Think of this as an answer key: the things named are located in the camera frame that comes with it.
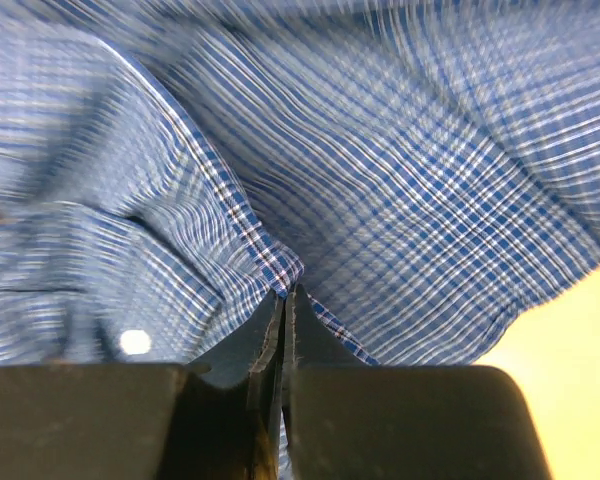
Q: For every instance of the blue plaid long sleeve shirt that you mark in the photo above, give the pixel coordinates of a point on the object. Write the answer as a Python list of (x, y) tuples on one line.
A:
[(428, 170)]

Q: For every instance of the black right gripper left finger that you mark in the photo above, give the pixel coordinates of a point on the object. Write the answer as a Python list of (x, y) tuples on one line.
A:
[(214, 418)]

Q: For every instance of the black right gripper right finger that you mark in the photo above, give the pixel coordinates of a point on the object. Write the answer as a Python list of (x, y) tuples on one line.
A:
[(345, 419)]

